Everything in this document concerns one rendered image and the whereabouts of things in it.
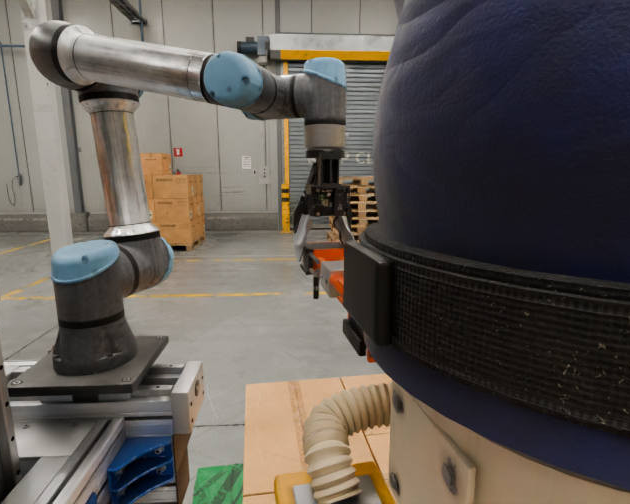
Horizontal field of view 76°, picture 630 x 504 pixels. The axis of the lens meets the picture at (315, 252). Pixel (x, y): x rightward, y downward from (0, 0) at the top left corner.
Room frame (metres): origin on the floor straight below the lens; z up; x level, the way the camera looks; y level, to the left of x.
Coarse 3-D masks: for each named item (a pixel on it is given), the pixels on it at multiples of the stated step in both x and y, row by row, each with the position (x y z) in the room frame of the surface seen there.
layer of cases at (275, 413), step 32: (256, 384) 1.54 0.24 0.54; (288, 384) 1.54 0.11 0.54; (320, 384) 1.54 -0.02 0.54; (352, 384) 1.54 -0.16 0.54; (256, 416) 1.32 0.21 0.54; (288, 416) 1.32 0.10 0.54; (256, 448) 1.14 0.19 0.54; (288, 448) 1.14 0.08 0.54; (352, 448) 1.14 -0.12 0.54; (384, 448) 1.14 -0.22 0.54; (256, 480) 1.01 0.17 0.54; (384, 480) 1.01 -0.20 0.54
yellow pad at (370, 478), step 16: (352, 464) 0.34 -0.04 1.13; (368, 464) 0.34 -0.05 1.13; (288, 480) 0.32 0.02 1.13; (304, 480) 0.32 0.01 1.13; (368, 480) 0.31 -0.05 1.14; (288, 496) 0.30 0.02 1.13; (304, 496) 0.30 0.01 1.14; (352, 496) 0.30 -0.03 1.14; (368, 496) 0.30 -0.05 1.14; (384, 496) 0.30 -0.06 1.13
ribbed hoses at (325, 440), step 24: (384, 384) 0.36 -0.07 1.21; (312, 408) 0.35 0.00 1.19; (336, 408) 0.34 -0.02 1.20; (360, 408) 0.34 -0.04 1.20; (384, 408) 0.34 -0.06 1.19; (312, 432) 0.32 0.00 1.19; (336, 432) 0.31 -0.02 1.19; (312, 456) 0.30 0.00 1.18; (336, 456) 0.30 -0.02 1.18; (312, 480) 0.29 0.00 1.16; (336, 480) 0.28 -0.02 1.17
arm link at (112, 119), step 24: (96, 96) 0.85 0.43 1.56; (120, 96) 0.87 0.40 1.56; (96, 120) 0.87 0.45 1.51; (120, 120) 0.88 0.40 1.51; (96, 144) 0.87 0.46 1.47; (120, 144) 0.87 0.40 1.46; (120, 168) 0.87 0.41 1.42; (120, 192) 0.86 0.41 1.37; (144, 192) 0.90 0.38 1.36; (120, 216) 0.86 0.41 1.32; (144, 216) 0.89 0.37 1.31; (120, 240) 0.84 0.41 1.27; (144, 240) 0.86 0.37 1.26; (144, 264) 0.84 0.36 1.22; (168, 264) 0.91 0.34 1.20; (144, 288) 0.86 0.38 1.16
